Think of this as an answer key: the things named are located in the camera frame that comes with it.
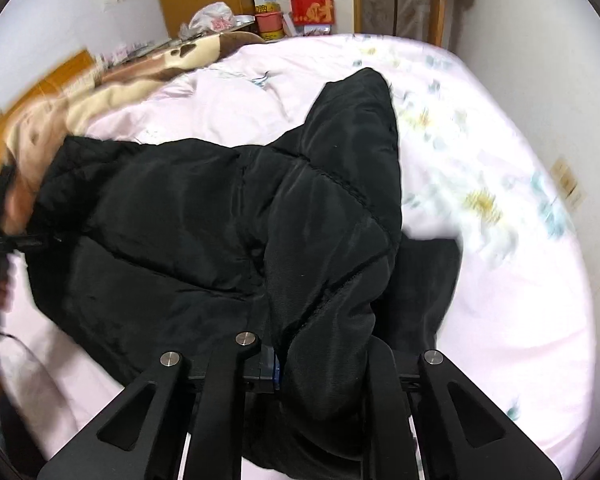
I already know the brown cream plush blanket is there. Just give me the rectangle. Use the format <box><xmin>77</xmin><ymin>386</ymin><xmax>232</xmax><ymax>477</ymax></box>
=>
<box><xmin>3</xmin><ymin>32</ymin><xmax>263</xmax><ymax>194</ymax></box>

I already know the red gift box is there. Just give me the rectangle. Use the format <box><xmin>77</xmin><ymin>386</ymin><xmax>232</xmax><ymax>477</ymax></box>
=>
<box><xmin>290</xmin><ymin>0</ymin><xmax>335</xmax><ymax>26</ymax></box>

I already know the white plastic bag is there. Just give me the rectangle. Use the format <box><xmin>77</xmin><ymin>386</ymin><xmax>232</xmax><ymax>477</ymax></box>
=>
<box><xmin>187</xmin><ymin>1</ymin><xmax>236</xmax><ymax>35</ymax></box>

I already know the black puffer jacket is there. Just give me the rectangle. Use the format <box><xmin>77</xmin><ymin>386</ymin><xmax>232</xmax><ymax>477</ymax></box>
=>
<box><xmin>26</xmin><ymin>68</ymin><xmax>462</xmax><ymax>479</ymax></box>

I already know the pink floral duvet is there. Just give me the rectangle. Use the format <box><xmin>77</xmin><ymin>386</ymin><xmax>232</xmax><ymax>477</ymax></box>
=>
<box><xmin>0</xmin><ymin>32</ymin><xmax>598</xmax><ymax>480</ymax></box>

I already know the wooden headboard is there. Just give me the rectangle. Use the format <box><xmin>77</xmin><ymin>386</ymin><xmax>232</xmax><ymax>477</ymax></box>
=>
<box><xmin>0</xmin><ymin>50</ymin><xmax>96</xmax><ymax>162</ymax></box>

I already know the person's left hand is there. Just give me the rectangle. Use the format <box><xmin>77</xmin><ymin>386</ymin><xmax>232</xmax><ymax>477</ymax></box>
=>
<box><xmin>0</xmin><ymin>174</ymin><xmax>35</xmax><ymax>310</ymax></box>

